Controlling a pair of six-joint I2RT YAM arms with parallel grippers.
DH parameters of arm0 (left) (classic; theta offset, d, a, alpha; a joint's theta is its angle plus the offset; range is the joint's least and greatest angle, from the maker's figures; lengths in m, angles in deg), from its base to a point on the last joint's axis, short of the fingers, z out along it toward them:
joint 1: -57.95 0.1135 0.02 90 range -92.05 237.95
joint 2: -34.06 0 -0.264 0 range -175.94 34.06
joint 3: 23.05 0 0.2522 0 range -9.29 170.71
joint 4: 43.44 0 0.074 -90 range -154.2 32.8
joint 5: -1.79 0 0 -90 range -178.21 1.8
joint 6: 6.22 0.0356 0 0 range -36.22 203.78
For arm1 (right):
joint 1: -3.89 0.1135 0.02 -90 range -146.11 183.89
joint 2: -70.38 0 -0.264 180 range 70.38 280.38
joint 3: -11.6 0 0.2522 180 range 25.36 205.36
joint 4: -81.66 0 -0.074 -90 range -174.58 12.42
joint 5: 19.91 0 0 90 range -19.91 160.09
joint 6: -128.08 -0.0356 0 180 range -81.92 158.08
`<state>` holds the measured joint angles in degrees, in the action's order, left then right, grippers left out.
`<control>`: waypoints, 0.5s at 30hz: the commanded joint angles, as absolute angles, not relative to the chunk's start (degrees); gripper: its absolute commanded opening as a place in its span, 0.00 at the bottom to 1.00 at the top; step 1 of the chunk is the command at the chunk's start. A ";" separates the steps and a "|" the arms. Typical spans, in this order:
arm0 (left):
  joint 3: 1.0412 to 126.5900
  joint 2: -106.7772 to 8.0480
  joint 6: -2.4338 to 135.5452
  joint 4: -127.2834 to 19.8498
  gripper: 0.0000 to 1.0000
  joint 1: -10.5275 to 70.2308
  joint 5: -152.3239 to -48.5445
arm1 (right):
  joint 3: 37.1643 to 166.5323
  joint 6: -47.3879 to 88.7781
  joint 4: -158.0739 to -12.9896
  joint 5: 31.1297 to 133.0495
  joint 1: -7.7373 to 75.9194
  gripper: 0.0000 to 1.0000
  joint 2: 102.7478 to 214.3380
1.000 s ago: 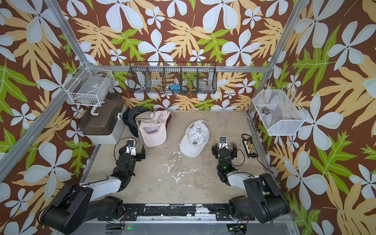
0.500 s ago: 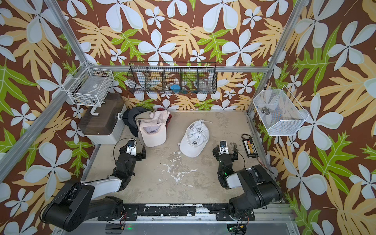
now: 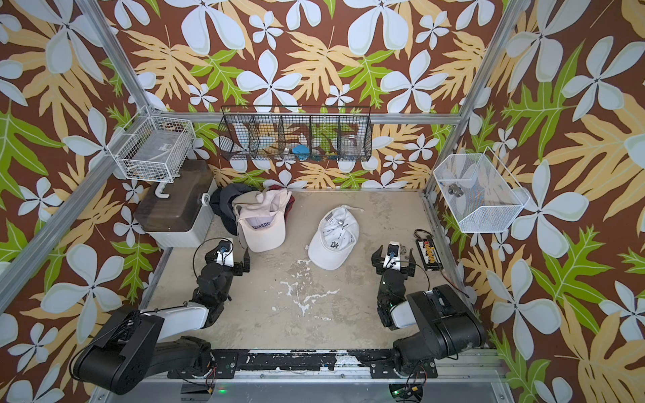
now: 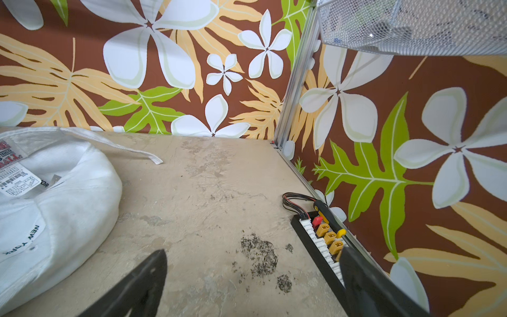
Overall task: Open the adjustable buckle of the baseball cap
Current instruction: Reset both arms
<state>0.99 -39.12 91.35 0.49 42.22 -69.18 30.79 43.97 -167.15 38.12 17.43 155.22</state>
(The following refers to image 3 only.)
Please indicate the dark grey baseball cap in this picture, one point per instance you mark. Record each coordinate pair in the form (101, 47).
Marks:
(226, 196)

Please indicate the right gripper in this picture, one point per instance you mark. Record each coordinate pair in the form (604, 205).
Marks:
(379, 263)

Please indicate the white wire wall basket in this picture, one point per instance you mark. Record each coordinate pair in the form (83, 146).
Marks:
(153, 146)

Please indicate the white New York baseball cap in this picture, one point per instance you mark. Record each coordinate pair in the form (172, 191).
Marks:
(335, 238)

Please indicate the black parallel charging board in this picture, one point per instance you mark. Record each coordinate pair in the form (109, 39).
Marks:
(427, 251)

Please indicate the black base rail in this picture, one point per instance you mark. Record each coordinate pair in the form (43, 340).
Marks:
(340, 364)

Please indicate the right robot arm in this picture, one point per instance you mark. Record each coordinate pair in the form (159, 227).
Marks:
(446, 326)

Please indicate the red baseball cap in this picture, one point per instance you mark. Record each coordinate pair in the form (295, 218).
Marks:
(281, 199)

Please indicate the black wire wall basket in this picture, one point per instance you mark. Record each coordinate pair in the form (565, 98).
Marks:
(297, 134)

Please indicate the black baseball cap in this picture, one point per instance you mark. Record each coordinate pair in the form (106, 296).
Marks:
(215, 202)

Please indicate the white box with brown lid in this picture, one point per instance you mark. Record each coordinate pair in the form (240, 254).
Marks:
(178, 214)

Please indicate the beige baseball cap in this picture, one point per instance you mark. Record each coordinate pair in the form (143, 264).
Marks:
(247, 199)

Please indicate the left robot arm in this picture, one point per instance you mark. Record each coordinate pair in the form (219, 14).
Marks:
(136, 344)

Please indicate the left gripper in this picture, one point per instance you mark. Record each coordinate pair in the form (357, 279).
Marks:
(238, 268)

